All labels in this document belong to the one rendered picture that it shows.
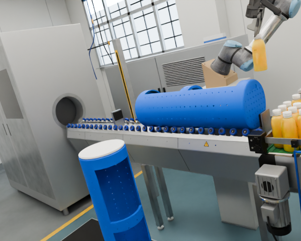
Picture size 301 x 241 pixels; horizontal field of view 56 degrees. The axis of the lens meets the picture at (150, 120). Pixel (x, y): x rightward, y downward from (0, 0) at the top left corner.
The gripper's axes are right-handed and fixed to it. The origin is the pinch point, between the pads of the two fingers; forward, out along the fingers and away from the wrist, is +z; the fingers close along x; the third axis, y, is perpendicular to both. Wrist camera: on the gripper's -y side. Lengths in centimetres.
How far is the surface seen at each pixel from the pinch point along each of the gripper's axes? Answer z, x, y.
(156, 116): 59, -8, 57
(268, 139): 48, 20, -18
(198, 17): -27, -265, 129
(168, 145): 78, -9, 46
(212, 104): 40.2, 6.0, 15.7
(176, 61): 34, -173, 117
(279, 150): 54, 17, -24
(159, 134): 74, -13, 56
